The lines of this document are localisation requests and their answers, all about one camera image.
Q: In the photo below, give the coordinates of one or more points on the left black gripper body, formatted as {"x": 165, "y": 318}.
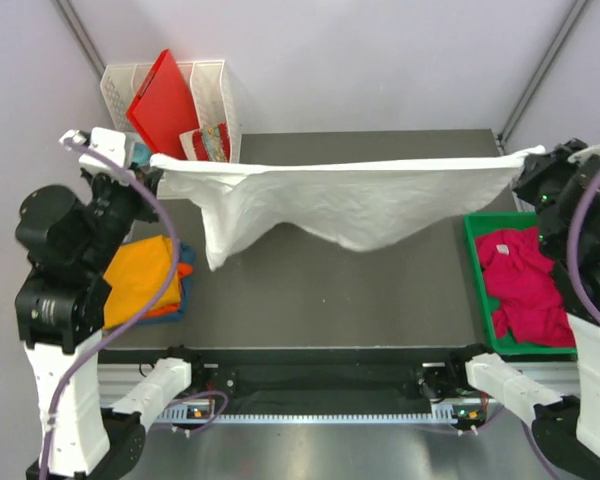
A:
{"x": 121, "y": 202}

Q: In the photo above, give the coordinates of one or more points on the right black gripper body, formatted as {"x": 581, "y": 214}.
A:
{"x": 541, "y": 182}

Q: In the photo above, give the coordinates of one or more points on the white t shirt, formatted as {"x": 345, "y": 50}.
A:
{"x": 360, "y": 206}

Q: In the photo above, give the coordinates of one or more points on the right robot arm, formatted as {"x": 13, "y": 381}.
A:
{"x": 565, "y": 428}

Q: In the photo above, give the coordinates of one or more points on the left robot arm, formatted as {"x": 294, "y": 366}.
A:
{"x": 60, "y": 317}

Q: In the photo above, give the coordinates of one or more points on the light blue headphones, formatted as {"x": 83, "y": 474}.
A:
{"x": 140, "y": 155}

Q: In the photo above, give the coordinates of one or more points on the green plastic bin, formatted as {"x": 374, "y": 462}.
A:
{"x": 479, "y": 224}

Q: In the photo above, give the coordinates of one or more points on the red plastic folder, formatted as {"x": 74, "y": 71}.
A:
{"x": 163, "y": 108}

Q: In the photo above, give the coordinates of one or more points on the red patterned booklet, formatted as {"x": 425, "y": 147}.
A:
{"x": 210, "y": 143}

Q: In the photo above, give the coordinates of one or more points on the pink t shirt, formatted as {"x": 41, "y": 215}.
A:
{"x": 516, "y": 274}

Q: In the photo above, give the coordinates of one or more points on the white file organizer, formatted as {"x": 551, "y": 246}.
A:
{"x": 209, "y": 82}

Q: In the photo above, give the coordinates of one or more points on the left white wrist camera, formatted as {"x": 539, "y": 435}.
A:
{"x": 115, "y": 145}

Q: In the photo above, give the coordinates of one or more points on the aluminium frame rail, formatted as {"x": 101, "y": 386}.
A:
{"x": 550, "y": 54}

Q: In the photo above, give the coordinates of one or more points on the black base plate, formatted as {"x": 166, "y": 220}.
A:
{"x": 329, "y": 380}

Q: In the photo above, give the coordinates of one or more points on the white cable duct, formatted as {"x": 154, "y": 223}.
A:
{"x": 439, "y": 414}

